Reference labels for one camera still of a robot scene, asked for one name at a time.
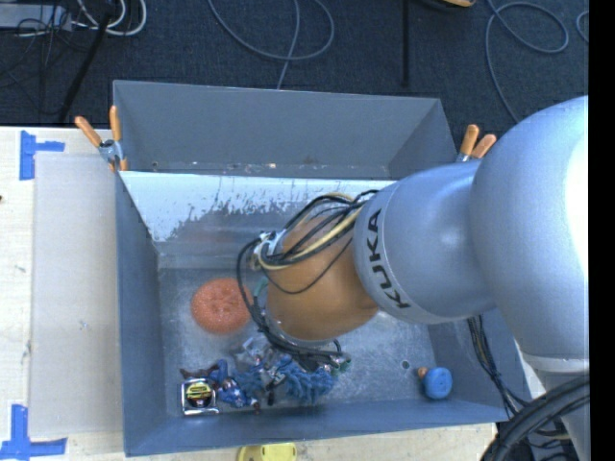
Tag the silver and yellow tape measure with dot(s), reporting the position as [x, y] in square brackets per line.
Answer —
[199, 395]

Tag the blue fuzzy noodle cloth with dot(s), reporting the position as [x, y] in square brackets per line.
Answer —
[307, 385]

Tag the blue and red toy figure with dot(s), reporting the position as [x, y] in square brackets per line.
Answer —
[231, 388]

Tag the orange round scrub sponge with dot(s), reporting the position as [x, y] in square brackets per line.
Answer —
[218, 305]

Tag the blue ball with orange tip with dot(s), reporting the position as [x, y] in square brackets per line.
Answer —
[437, 383]

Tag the grey metal bin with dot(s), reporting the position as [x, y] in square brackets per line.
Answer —
[269, 128]

